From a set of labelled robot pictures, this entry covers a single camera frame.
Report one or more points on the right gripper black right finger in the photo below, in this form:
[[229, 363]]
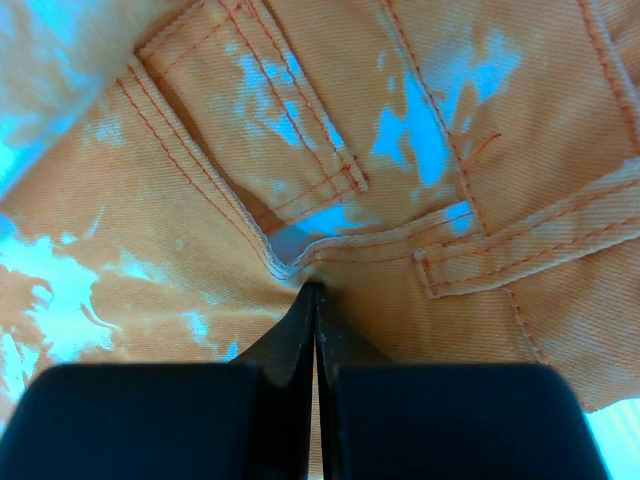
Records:
[[386, 420]]

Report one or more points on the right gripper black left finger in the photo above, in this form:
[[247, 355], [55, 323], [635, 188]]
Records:
[[245, 419]]

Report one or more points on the orange white tie-dye trousers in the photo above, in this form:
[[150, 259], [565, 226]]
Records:
[[463, 175]]

